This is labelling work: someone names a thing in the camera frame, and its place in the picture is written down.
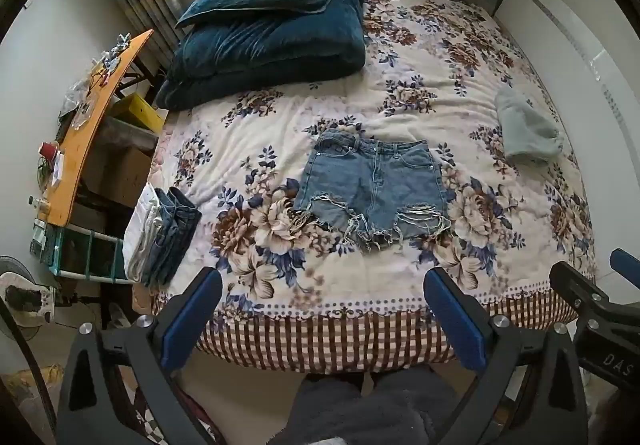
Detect teal metal rack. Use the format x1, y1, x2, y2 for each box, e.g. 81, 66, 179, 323
47, 225, 128, 285

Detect person's grey trouser legs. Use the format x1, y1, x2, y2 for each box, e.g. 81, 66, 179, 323
285, 365, 466, 445

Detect white floor fan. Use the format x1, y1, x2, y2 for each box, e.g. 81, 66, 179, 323
0, 255, 56, 341

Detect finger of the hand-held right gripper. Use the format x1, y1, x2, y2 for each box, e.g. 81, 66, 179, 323
549, 261, 613, 323
610, 248, 640, 280

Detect floral bed blanket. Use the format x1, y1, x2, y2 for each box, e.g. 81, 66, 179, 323
150, 0, 598, 373

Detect orange wooden desk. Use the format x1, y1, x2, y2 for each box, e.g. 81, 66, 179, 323
42, 29, 155, 228

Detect folded dark blue jeans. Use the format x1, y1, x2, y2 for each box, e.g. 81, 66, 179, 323
141, 187, 202, 288

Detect folded grey pants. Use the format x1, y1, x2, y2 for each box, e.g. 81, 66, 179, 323
495, 87, 565, 166

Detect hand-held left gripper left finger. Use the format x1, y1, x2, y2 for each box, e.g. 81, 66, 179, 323
57, 267, 223, 445

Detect ripped denim shorts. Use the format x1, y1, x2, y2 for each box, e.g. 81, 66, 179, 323
292, 129, 453, 253

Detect brown cardboard box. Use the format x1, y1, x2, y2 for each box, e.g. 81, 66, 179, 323
82, 145, 153, 210

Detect yellow box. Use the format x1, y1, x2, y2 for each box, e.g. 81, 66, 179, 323
112, 94, 163, 133

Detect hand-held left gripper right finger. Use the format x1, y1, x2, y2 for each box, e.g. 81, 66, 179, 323
424, 267, 589, 445

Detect white bed headboard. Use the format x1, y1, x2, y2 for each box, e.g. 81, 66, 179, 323
492, 0, 640, 286

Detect folded blue velvet comforter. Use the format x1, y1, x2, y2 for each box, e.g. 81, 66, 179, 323
154, 0, 368, 112

